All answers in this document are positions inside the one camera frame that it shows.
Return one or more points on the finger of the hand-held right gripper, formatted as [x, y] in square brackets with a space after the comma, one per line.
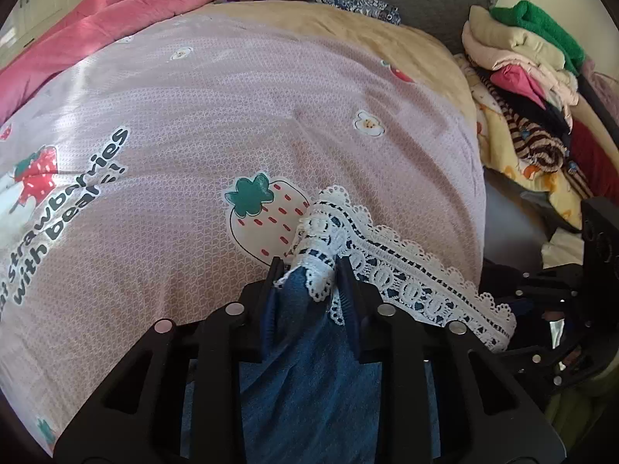
[546, 365]
[541, 283]

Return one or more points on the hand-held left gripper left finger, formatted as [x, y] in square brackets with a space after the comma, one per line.
[267, 314]

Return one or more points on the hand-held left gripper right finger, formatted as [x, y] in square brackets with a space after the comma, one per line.
[349, 309]

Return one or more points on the blue denim pants lace hem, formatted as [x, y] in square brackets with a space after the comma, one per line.
[309, 372]

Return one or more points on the olive green cloth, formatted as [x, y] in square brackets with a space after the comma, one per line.
[580, 411]

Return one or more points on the pile of folded clothes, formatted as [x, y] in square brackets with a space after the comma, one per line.
[522, 106]

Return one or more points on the pink strawberry printed blanket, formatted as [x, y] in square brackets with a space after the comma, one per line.
[193, 130]

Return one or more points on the beige bed sheet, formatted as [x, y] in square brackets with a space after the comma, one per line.
[387, 43]

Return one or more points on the blue floral cloth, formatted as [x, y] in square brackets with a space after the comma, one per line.
[362, 7]

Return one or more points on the pink quilt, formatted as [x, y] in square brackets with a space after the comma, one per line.
[96, 24]

